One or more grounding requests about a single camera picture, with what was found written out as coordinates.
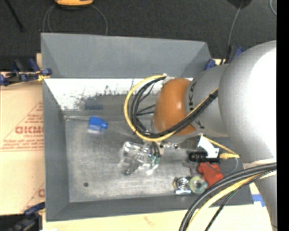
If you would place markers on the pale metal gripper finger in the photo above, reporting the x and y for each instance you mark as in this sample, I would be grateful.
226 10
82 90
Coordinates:
133 167

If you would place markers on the red plastic toy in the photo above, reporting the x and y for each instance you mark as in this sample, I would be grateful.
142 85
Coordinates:
210 174

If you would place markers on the clear plastic bottle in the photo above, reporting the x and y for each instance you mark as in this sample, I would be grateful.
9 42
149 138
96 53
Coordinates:
96 123

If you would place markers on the black cylinder on white bracket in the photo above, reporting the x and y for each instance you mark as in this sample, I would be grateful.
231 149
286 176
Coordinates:
199 157

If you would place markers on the shiny silver round object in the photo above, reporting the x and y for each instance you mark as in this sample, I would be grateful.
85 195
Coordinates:
181 184

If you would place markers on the brown cardboard board, red print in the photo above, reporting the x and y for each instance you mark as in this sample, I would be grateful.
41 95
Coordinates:
19 153

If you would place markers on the grey metal bin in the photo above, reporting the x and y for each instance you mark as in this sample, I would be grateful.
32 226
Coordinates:
94 167

